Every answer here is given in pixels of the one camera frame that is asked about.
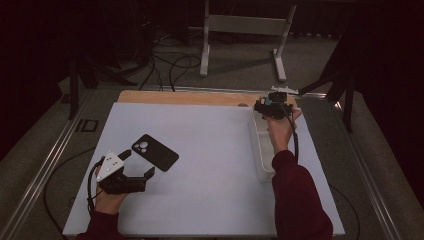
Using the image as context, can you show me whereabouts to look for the white plastic bin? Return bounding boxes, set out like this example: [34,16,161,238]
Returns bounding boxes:
[248,108,278,184]

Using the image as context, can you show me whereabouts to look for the right hand-held gripper cable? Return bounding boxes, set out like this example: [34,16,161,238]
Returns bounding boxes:
[282,102,300,165]

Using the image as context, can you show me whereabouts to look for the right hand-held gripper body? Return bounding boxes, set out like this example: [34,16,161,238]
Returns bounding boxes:
[253,85,300,121]

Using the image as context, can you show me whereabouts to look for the left hand-held gripper cable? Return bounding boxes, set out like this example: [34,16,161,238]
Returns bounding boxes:
[43,146,106,236]

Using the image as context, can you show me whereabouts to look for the white desk frame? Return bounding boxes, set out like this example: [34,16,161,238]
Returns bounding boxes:
[199,0,298,83]

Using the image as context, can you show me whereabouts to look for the white work board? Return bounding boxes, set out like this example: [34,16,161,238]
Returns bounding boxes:
[62,101,346,238]

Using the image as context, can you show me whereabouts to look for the black floor cables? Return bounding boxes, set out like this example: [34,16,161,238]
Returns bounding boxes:
[138,33,203,93]

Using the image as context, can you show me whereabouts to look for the hand-held gripper cable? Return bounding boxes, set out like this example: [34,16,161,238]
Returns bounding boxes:
[282,102,300,165]
[43,146,106,236]

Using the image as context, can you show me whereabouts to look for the black metal stand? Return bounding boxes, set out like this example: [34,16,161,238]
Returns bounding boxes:
[288,33,357,134]
[67,49,138,121]

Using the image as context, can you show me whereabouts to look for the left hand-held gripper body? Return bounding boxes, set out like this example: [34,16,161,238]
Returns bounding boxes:
[95,150,148,195]

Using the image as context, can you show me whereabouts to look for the black phone case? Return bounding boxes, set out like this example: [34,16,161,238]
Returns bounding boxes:
[131,133,180,173]

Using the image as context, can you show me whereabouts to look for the person's left hand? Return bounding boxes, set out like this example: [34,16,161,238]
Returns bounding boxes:
[94,166,130,216]

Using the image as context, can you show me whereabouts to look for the aluminium floor rail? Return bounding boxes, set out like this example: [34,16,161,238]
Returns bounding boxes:
[0,89,98,240]
[333,99,403,240]

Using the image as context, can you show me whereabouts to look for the person's right hand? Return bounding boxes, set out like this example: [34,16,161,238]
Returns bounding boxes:
[265,107,304,155]

